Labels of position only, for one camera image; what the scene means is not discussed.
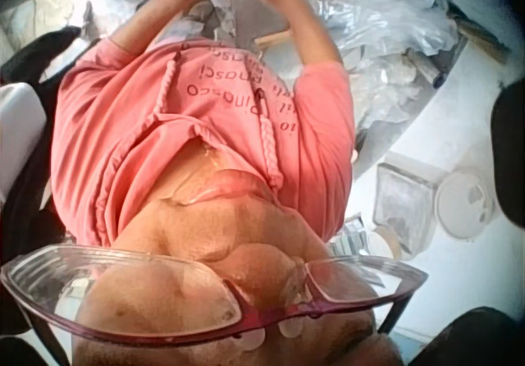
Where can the heap of clear plastic bags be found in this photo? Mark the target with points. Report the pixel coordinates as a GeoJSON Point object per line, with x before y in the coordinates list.
{"type": "Point", "coordinates": [385, 25]}

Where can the white plastic sack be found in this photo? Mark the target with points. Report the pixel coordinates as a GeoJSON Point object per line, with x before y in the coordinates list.
{"type": "Point", "coordinates": [39, 11]}

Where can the black rounded object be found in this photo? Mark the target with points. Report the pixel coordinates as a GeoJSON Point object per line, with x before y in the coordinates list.
{"type": "Point", "coordinates": [508, 156]}

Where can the black bag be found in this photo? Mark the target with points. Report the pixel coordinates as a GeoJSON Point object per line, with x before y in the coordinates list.
{"type": "Point", "coordinates": [471, 337]}

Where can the wooden plank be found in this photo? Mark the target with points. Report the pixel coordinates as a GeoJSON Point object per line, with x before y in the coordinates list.
{"type": "Point", "coordinates": [480, 33]}

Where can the wooden stick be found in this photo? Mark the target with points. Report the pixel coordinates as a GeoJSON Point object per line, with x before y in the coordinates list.
{"type": "Point", "coordinates": [274, 37]}

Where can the white round lid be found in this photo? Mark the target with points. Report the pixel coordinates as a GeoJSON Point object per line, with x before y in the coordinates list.
{"type": "Point", "coordinates": [463, 204]}

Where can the black chair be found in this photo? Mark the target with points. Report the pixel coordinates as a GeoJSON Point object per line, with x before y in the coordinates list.
{"type": "Point", "coordinates": [28, 144]}

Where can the white cushion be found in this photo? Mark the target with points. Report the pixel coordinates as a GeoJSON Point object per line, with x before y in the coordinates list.
{"type": "Point", "coordinates": [18, 136]}

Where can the clear square box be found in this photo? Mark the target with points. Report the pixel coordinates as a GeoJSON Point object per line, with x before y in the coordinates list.
{"type": "Point", "coordinates": [404, 208]}

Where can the crumpled grey white wrapping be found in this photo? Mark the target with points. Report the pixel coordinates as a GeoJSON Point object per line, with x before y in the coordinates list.
{"type": "Point", "coordinates": [219, 13]}

